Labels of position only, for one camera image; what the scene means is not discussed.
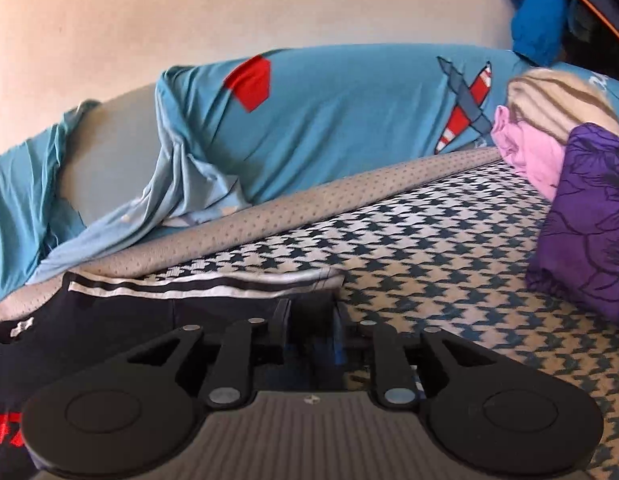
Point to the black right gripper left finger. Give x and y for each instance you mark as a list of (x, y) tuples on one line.
[(134, 412)]

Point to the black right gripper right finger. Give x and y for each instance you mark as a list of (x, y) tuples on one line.
[(482, 409)]

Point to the black t-shirt red print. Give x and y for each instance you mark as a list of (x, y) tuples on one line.
[(92, 318)]

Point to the blue houndstooth bed cover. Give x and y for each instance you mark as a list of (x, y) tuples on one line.
[(453, 254)]

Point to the grey dotted mattress edge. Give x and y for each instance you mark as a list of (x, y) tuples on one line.
[(285, 213)]

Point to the purple floral folded garment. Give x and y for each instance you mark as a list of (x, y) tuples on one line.
[(577, 253)]

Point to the pink folded garment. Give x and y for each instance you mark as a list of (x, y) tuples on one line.
[(532, 153)]

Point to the blue airplane print bolster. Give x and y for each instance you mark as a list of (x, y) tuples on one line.
[(207, 141)]

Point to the cream striped folded garment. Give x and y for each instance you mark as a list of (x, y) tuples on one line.
[(555, 102)]

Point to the blue hanging garment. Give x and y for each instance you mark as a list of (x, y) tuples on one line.
[(537, 29)]

